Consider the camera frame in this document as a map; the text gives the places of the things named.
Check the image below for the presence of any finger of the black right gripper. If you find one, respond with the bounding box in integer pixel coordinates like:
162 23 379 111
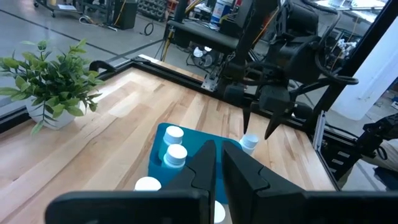
243 107 253 136
264 108 295 141

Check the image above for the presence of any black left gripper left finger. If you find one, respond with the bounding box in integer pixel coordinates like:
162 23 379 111
161 139 217 224

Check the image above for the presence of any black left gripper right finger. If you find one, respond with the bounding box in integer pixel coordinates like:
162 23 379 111
221 141 307 224

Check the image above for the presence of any white pill bottle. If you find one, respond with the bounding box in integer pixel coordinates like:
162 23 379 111
133 176 162 192
238 133 259 156
213 200 227 224
158 125 185 161
161 144 188 170

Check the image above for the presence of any blue plastic basket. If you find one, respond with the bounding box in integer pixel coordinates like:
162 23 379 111
147 122 243 205

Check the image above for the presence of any silver metal corner plate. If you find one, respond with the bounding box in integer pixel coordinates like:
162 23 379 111
201 65 220 93

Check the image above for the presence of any black side table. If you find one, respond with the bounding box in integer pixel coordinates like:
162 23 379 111
167 19 242 56

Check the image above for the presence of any black equipment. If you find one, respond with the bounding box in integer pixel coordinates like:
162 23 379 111
356 112 398 158

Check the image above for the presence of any blue white canister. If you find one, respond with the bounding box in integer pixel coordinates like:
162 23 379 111
211 0 233 26

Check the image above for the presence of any black cabinet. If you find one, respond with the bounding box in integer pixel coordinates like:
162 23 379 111
112 0 139 31

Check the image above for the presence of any green plant in white pot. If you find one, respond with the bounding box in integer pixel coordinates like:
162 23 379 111
0 39 105 136

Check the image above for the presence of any metal cart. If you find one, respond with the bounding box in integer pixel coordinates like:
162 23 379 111
33 0 86 19

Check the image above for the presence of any silver aluminium bracket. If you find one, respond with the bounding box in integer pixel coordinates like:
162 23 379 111
312 111 326 152

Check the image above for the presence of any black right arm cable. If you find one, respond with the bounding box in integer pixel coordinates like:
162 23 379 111
313 18 361 86

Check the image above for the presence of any yellow extension cable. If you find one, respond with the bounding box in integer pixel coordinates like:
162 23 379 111
161 27 177 62

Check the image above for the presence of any black cable coil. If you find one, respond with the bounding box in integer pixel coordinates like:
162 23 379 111
143 22 155 37

